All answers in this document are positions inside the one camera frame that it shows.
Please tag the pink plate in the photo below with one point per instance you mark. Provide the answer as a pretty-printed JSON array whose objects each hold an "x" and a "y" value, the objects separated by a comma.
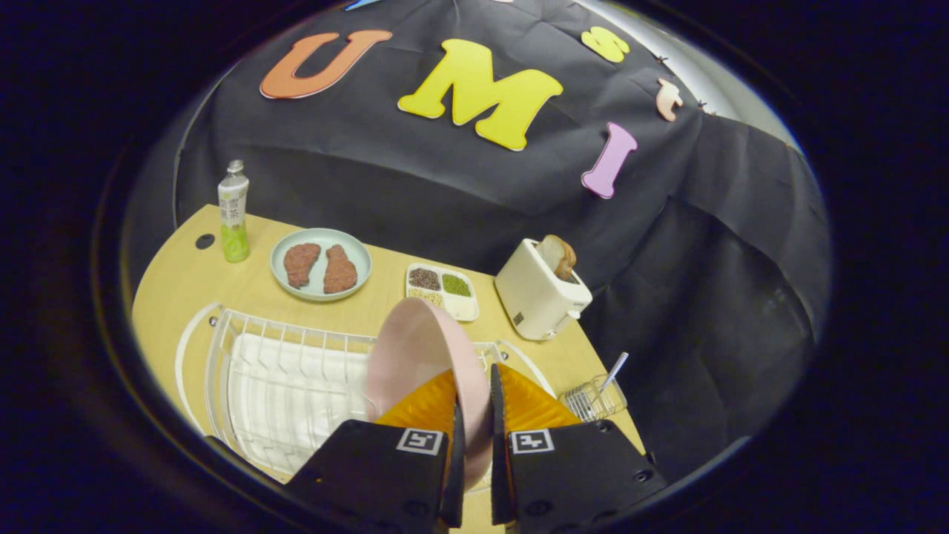
[{"x": 422, "y": 348}]

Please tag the toasted bread slice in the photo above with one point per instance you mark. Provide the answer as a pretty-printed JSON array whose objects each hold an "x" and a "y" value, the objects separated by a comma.
[{"x": 557, "y": 256}]

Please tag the white toaster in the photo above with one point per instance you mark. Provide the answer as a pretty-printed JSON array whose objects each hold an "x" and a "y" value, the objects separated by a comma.
[{"x": 534, "y": 297}]

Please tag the clear cutlery basket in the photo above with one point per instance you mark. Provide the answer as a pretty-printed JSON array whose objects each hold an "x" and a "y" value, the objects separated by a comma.
[{"x": 593, "y": 400}]

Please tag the pale green plate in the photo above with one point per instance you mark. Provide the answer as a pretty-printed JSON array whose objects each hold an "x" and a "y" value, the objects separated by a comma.
[{"x": 321, "y": 241}]

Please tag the white sectioned grain tray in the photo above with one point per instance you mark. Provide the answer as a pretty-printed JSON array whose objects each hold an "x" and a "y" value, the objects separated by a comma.
[{"x": 463, "y": 305}]

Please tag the green drink bottle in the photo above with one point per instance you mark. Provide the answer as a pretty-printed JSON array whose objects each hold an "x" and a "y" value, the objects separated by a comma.
[{"x": 234, "y": 222}]

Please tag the brown meat piece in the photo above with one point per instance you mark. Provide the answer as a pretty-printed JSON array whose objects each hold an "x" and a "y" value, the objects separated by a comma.
[
  {"x": 339, "y": 271},
  {"x": 300, "y": 263}
]

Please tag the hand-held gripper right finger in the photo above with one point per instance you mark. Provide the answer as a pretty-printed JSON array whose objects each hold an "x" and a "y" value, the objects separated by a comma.
[{"x": 571, "y": 475}]

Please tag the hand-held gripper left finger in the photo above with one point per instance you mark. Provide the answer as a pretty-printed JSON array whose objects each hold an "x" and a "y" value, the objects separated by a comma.
[{"x": 378, "y": 475}]

